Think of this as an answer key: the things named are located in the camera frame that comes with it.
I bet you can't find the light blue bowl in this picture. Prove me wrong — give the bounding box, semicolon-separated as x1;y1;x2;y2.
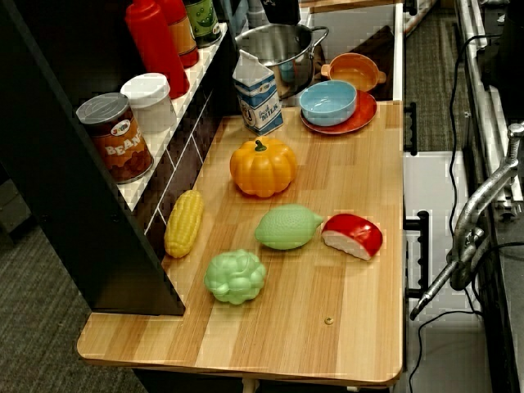
298;79;358;127

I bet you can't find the orange toy pumpkin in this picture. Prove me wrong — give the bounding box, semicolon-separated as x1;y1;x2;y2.
229;138;299;199

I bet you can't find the green toy lemon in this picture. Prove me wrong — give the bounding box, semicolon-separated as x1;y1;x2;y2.
254;203;324;251

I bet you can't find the yellow toy banana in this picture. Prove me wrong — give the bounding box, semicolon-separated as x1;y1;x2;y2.
164;189;205;259

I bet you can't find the green toy grape bunch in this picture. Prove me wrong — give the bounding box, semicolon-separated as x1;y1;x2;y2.
203;248;268;305

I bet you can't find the blue white milk carton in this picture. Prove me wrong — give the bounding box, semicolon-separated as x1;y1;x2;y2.
233;49;284;137

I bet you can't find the red white cheese wedge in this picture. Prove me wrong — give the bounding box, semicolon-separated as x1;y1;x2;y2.
320;213;384;261

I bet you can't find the red round plate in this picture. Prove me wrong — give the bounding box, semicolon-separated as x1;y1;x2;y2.
300;89;378;135

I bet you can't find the white tiled shelf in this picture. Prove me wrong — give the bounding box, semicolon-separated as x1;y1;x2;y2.
116;22;228;212

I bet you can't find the white lidded jar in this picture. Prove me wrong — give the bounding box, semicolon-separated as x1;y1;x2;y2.
120;72;178;136

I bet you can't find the stainless steel pot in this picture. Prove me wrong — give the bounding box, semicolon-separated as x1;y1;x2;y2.
234;23;330;99

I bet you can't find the orange jam jar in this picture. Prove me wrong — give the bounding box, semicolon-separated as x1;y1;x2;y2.
75;92;155;185

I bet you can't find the red labelled sauce bottle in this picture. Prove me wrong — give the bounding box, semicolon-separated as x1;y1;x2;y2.
157;0;201;69

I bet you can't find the plain red ketchup bottle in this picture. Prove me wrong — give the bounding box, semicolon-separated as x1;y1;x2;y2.
124;0;191;100

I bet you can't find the green peas can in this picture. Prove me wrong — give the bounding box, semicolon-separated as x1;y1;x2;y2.
183;0;222;49

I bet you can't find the black cabinet side panel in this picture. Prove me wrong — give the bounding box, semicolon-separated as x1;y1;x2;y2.
0;0;187;316

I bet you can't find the grey metal clamp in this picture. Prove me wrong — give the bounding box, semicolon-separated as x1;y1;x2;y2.
409;121;524;321

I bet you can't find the orange bowl with handles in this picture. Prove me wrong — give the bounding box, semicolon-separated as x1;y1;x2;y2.
320;52;387;93

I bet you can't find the short black drawer handle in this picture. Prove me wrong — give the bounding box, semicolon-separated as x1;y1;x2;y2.
403;102;418;156

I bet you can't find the long black drawer handle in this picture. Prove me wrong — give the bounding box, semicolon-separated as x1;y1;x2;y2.
403;210;431;300

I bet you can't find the thin black cable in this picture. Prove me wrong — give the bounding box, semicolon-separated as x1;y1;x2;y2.
449;34;503;316
407;309;486;393

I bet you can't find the aluminium frame rail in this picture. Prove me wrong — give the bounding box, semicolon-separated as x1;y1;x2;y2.
454;0;524;214

